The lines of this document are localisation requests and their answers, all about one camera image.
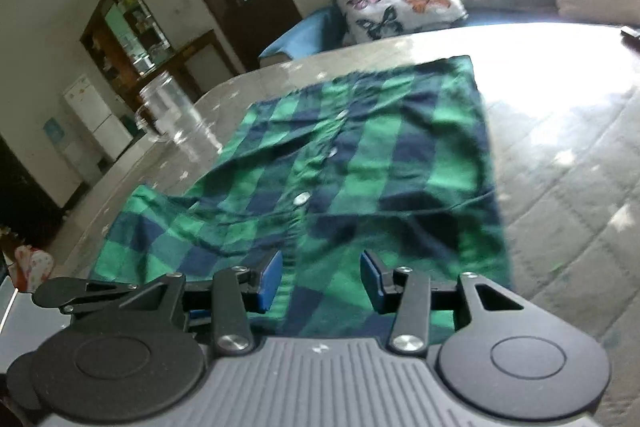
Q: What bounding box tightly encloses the clear glass jar mug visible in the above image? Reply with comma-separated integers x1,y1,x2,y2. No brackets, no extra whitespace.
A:
134,73,223,152

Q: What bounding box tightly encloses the red patterned cloth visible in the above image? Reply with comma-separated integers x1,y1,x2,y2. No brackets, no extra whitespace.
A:
12,244,53,290

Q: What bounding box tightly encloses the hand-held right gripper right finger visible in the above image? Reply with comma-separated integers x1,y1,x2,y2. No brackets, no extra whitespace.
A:
361,249,538,354

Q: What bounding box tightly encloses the green plaid shirt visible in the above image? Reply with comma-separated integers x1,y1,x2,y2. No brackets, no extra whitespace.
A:
90,54,513,343

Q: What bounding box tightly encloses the blue wall poster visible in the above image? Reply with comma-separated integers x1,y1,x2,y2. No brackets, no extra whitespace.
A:
42,119,68,145

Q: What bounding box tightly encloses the blue blanket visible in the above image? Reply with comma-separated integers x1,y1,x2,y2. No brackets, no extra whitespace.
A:
260,7,346,60

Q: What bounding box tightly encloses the dark wooden cabinet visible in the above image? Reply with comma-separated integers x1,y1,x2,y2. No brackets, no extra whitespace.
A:
80,0,241,108

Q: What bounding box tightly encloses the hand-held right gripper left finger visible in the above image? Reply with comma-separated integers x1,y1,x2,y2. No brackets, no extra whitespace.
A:
145,249,284,354

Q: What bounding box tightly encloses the white refrigerator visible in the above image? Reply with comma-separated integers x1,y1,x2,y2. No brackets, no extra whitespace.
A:
62,74,133,162

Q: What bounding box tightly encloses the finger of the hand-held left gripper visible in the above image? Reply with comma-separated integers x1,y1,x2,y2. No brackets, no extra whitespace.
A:
32,278,168,314

